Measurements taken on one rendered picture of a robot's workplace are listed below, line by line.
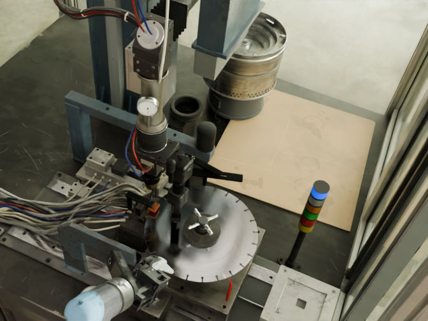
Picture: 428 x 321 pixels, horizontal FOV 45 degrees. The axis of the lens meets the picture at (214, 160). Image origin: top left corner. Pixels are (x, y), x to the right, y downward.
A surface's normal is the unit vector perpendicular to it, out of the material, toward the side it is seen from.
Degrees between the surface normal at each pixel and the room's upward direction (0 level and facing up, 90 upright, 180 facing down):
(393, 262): 90
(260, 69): 90
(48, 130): 0
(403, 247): 90
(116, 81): 90
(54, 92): 0
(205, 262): 0
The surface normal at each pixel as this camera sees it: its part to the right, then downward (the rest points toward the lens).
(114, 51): -0.40, 0.66
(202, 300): 0.10, -0.66
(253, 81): 0.25, 0.75
